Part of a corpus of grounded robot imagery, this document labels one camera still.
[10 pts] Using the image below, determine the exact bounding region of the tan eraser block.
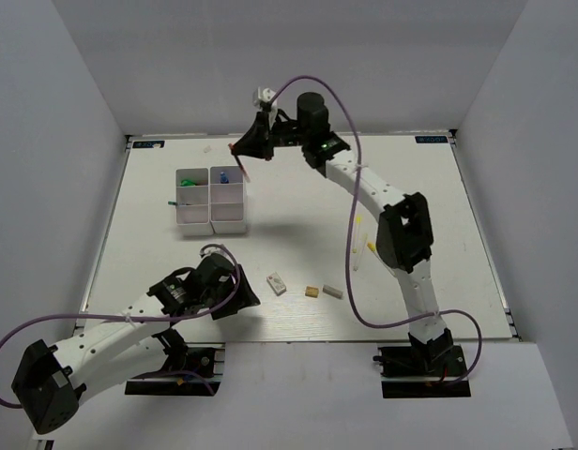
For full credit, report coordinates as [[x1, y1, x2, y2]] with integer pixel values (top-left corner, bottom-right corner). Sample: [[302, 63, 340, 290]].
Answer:
[[305, 286, 319, 298]]

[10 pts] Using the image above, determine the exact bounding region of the green black highlighter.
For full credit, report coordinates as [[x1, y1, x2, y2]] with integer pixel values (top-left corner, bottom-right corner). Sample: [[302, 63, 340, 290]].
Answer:
[[179, 179, 200, 187]]

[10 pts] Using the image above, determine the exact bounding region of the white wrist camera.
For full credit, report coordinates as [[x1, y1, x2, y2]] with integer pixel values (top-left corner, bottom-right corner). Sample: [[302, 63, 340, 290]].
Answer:
[[252, 87, 276, 112], [199, 243, 224, 258]]

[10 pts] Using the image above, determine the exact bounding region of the purple cable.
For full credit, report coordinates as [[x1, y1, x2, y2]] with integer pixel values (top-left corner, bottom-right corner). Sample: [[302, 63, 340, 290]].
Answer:
[[0, 243, 243, 408], [269, 75, 482, 386]]

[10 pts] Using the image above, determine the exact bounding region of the grey eraser block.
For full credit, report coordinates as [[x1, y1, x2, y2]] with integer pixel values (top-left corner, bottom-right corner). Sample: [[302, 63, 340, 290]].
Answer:
[[323, 284, 343, 299]]

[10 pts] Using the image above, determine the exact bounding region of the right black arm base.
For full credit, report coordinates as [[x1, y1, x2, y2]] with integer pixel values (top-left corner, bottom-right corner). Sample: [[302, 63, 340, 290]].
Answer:
[[373, 346, 471, 399]]

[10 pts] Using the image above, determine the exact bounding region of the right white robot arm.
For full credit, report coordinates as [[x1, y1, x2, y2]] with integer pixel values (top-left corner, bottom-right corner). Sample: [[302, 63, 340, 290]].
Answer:
[[231, 88, 453, 374]]

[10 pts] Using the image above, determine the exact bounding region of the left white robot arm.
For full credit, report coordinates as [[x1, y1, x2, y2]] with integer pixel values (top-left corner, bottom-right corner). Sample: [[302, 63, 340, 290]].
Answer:
[[12, 252, 260, 435]]

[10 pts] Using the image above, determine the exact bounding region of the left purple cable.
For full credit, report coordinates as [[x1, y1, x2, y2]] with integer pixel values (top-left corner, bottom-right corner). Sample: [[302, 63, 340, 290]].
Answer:
[[0, 243, 243, 408]]

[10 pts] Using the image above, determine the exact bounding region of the white right compartment container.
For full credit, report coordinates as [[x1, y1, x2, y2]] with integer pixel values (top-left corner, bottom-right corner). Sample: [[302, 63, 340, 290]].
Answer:
[[209, 166, 248, 234]]

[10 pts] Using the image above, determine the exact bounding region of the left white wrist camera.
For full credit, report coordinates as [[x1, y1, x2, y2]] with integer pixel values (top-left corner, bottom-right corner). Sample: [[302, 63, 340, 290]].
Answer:
[[199, 243, 224, 258]]

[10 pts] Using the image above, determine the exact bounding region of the blue table label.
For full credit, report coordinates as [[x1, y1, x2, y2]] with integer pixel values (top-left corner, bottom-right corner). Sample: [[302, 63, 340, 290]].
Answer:
[[132, 140, 165, 149], [415, 135, 449, 144]]

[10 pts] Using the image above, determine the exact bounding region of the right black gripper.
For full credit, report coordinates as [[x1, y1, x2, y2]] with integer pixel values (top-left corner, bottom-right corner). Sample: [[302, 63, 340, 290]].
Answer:
[[232, 112, 311, 161]]

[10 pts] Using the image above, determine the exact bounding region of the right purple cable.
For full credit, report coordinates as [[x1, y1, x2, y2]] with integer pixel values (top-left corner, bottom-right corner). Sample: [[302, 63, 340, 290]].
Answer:
[[269, 75, 482, 386]]

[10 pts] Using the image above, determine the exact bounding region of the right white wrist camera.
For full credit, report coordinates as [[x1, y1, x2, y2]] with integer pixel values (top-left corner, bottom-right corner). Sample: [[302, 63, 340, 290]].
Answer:
[[252, 87, 276, 112]]

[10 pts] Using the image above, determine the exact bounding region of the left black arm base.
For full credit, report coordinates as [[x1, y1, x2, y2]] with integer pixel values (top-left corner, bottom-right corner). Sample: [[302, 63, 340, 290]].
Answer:
[[125, 344, 225, 397]]

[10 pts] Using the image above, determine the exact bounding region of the left blue table label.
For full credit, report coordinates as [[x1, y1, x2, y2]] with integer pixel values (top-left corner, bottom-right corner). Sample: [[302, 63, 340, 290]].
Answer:
[[132, 140, 165, 149]]

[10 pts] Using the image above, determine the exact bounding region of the white compartment container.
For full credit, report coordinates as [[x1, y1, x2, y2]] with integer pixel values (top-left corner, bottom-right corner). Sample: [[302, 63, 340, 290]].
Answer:
[[209, 166, 248, 234], [175, 168, 213, 237]]

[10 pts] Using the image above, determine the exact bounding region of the right blue table label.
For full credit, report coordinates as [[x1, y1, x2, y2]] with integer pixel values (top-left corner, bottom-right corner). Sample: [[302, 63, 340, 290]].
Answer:
[[415, 135, 449, 144]]

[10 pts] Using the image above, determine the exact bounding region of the red gel pen refill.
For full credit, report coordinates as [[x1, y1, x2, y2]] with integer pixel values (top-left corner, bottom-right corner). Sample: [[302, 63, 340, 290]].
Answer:
[[228, 143, 251, 183]]

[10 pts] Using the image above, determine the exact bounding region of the white left compartment container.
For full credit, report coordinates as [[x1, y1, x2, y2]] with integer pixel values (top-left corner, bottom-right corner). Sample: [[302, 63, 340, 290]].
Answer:
[[175, 168, 213, 237]]

